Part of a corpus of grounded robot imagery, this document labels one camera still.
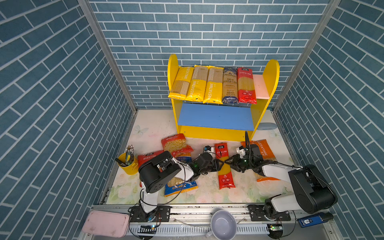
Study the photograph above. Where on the red spaghetti bag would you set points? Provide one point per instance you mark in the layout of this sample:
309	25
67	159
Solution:
246	87
224	174

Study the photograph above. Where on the blue handheld device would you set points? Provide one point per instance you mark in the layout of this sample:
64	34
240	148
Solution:
315	219

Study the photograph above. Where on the grey oval case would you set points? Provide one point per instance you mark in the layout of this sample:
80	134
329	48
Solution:
267	126

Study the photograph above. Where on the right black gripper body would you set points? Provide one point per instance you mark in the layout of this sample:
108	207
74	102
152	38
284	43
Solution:
243	163

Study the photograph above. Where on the pink tray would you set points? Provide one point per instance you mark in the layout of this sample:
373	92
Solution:
106	224

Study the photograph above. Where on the orange pasta bag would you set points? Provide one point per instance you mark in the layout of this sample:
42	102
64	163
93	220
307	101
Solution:
267	154

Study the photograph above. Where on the blue shell pasta bag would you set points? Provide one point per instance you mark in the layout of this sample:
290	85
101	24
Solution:
177	185

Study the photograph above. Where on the grey bowl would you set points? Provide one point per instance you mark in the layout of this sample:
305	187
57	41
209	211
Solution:
223	226

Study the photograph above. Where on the blue-top Moli pasta bag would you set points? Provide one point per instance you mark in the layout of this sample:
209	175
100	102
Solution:
230	86

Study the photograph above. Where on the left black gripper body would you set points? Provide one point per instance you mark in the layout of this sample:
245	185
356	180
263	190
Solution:
211	167

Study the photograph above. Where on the red macaroni bag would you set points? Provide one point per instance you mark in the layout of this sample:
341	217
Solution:
146	157
176	145

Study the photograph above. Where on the yellow spaghetti bag long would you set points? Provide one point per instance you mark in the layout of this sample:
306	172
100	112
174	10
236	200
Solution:
198	84

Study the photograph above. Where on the yellow shelf unit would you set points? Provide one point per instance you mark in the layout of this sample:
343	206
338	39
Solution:
225	123

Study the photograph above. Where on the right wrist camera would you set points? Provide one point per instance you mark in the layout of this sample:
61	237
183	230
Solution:
241	151

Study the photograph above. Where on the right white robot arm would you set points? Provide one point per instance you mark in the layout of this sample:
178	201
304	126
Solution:
311	192

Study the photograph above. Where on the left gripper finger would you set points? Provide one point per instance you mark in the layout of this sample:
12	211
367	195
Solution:
218	162
218	167

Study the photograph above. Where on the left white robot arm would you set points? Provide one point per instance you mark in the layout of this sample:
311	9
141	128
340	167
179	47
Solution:
158	171

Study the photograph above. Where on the yellow pen cup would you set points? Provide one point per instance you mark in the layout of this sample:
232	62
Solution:
128	162

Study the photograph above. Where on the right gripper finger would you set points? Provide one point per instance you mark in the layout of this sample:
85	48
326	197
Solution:
232	160
235	167

